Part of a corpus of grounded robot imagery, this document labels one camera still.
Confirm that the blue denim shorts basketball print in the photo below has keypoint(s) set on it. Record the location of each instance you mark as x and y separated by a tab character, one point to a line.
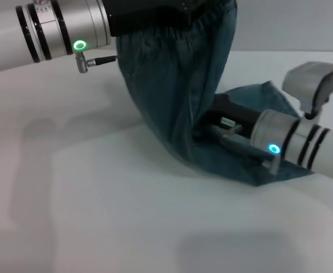
166	99

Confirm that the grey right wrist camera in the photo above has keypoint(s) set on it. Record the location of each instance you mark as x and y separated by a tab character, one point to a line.
305	82

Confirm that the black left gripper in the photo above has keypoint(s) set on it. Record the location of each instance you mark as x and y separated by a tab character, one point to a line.
143	14

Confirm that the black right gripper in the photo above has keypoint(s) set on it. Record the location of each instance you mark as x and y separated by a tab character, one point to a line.
240	112

